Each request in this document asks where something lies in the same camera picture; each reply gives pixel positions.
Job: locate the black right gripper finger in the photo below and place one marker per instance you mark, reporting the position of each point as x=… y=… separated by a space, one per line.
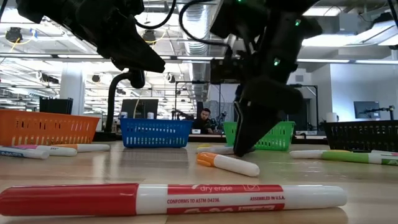
x=252 y=130

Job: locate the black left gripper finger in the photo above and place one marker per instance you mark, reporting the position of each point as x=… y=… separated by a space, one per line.
x=143 y=59

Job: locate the orange-capped white marker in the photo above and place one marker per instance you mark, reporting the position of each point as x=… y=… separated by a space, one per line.
x=233 y=165

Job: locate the green thin marker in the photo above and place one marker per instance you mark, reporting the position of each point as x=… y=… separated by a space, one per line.
x=345 y=156

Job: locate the orange plastic basket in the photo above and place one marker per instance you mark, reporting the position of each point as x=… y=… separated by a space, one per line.
x=46 y=127

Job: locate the pink-capped thin marker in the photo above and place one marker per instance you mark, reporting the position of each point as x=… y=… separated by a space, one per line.
x=388 y=153
x=59 y=151

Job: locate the blue thin Expo marker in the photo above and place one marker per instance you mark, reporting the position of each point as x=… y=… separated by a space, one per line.
x=25 y=153

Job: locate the red Expo marker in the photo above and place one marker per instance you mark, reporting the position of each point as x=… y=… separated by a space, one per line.
x=77 y=199

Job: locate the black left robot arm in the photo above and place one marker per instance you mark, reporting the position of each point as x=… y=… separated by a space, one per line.
x=46 y=12

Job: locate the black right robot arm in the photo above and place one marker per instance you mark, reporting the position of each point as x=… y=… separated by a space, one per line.
x=236 y=18

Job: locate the black ceiling dome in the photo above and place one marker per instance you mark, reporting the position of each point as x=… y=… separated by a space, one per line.
x=149 y=36
x=14 y=34

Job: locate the green plastic basket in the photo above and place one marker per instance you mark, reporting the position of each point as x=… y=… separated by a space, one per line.
x=280 y=137

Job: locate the person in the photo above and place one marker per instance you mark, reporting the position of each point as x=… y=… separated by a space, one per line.
x=203 y=119

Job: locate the black computer monitor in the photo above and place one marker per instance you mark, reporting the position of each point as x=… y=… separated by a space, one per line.
x=146 y=109

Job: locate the white cup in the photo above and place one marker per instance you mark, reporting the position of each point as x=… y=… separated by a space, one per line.
x=150 y=115
x=123 y=115

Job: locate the blue plastic basket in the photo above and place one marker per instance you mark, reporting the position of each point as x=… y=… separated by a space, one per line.
x=155 y=133

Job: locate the black plastic basket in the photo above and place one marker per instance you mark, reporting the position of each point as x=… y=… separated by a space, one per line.
x=360 y=135

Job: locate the black aluminium table frame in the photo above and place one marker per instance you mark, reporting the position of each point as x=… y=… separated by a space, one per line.
x=208 y=139

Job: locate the black rig frame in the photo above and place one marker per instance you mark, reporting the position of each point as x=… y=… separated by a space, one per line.
x=175 y=99
x=316 y=105

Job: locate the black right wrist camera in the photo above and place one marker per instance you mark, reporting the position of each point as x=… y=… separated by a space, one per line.
x=227 y=71

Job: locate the silver ventilation duct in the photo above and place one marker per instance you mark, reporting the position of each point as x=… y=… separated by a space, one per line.
x=197 y=51

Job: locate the wall-mounted monitor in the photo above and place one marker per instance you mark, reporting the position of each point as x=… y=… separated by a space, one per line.
x=367 y=109

